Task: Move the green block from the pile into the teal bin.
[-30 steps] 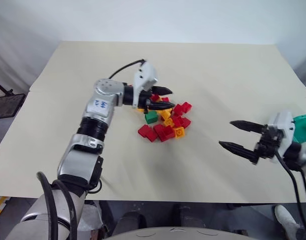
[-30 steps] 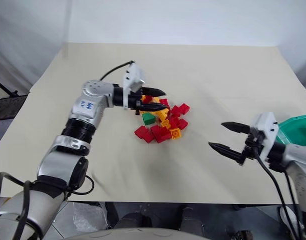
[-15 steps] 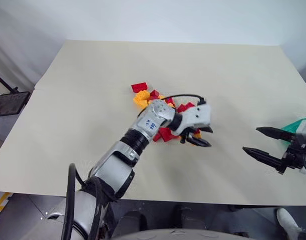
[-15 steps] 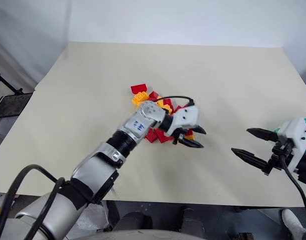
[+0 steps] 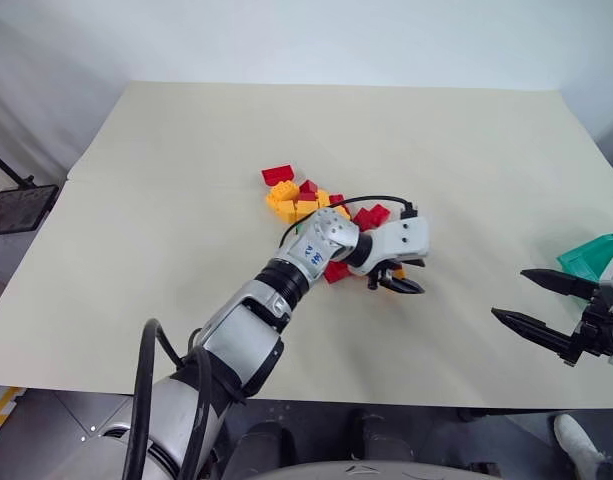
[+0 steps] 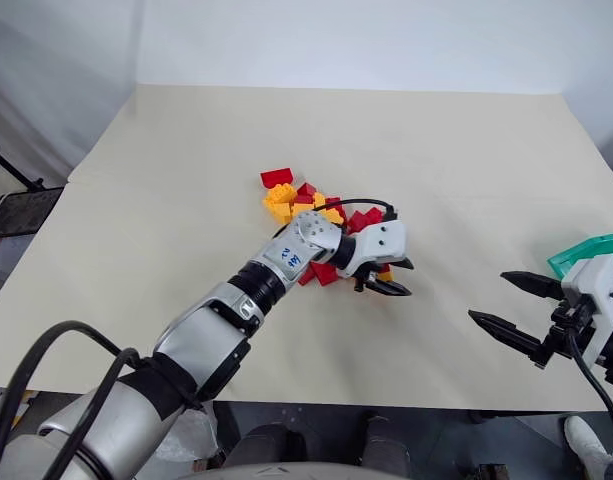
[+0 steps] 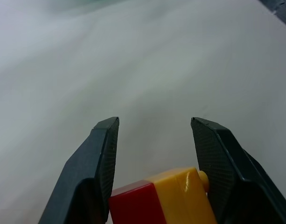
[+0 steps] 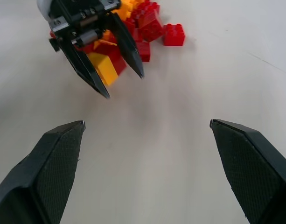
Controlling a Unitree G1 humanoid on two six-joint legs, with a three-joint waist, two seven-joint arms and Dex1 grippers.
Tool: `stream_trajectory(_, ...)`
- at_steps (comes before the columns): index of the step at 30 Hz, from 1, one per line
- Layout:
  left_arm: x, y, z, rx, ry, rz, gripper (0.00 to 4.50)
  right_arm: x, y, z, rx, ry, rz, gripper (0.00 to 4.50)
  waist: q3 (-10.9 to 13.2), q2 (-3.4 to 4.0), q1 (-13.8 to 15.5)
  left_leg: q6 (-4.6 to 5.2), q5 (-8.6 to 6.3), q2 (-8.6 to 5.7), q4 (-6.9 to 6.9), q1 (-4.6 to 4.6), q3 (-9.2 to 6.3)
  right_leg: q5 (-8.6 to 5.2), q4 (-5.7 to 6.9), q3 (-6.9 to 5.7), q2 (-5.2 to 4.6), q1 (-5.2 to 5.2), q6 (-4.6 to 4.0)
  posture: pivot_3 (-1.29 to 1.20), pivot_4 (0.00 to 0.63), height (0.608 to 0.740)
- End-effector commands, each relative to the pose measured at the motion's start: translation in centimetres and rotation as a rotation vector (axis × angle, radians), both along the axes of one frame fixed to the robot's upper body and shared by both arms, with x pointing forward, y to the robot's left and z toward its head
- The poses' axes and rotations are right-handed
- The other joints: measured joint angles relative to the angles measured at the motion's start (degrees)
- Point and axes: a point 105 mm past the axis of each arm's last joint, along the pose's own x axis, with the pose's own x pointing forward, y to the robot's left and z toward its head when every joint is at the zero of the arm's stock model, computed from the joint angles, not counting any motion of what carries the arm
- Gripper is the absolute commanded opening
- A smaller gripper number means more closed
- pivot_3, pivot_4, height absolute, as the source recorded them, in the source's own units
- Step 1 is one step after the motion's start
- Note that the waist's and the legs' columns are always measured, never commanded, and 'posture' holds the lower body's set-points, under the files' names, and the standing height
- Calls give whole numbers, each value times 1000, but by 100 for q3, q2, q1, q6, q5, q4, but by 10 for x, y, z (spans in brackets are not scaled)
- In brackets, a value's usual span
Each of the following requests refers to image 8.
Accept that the yellow toy building block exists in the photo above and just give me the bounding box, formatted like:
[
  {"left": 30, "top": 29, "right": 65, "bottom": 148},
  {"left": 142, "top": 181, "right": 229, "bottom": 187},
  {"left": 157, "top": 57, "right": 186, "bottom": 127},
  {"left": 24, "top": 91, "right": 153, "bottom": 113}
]
[
  {"left": 112, "top": 0, "right": 144, "bottom": 22},
  {"left": 93, "top": 29, "right": 118, "bottom": 50},
  {"left": 87, "top": 52, "right": 119, "bottom": 87}
]

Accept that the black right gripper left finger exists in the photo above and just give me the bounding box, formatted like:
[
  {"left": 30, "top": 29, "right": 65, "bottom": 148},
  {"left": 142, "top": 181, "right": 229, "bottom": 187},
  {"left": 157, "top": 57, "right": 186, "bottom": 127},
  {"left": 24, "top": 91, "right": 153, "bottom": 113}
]
[{"left": 0, "top": 120, "right": 86, "bottom": 224}]

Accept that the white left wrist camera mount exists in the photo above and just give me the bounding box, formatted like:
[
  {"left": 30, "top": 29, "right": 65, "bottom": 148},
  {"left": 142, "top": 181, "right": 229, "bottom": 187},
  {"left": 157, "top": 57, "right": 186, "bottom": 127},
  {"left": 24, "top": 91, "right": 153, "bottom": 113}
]
[{"left": 36, "top": 0, "right": 55, "bottom": 23}]

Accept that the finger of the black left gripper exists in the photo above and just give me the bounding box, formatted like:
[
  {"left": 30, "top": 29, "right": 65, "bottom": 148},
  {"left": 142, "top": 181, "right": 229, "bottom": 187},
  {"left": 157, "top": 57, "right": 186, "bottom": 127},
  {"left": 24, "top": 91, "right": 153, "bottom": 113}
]
[
  {"left": 106, "top": 12, "right": 145, "bottom": 79},
  {"left": 59, "top": 32, "right": 111, "bottom": 99}
]

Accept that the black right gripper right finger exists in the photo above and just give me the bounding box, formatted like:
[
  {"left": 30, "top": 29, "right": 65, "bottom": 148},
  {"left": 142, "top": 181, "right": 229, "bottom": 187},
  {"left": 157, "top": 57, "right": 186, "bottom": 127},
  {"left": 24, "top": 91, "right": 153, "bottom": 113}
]
[{"left": 209, "top": 119, "right": 286, "bottom": 224}]

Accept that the red toy building block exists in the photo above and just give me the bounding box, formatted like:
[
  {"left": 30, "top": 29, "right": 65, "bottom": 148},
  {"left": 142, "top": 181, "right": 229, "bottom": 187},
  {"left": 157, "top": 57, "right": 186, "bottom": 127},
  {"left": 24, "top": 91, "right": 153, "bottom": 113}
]
[
  {"left": 123, "top": 17, "right": 139, "bottom": 36},
  {"left": 136, "top": 0, "right": 161, "bottom": 15},
  {"left": 74, "top": 41, "right": 97, "bottom": 55},
  {"left": 138, "top": 10, "right": 165, "bottom": 43},
  {"left": 135, "top": 41, "right": 151, "bottom": 63},
  {"left": 106, "top": 47, "right": 128, "bottom": 76},
  {"left": 163, "top": 23, "right": 186, "bottom": 47}
]

